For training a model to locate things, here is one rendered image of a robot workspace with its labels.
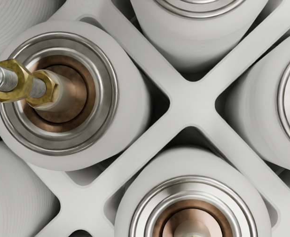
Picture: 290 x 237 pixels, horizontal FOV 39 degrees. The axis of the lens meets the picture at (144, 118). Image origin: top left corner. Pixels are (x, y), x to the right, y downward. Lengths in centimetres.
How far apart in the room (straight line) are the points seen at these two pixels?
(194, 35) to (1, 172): 16
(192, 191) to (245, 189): 3
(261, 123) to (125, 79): 9
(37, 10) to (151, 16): 11
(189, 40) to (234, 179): 9
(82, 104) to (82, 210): 11
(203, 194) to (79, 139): 8
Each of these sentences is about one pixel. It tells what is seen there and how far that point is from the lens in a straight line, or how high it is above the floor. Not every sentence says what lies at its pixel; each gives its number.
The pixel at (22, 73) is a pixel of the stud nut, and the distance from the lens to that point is 18.
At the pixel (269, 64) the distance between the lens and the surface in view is 26.
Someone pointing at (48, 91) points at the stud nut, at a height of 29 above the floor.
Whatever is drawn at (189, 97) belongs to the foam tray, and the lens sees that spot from 32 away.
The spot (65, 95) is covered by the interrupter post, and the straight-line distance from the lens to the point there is 23.
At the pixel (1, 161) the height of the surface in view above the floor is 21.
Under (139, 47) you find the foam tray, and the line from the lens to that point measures 32.
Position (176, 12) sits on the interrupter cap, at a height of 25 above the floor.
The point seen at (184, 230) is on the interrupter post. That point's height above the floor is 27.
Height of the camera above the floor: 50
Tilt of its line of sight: 85 degrees down
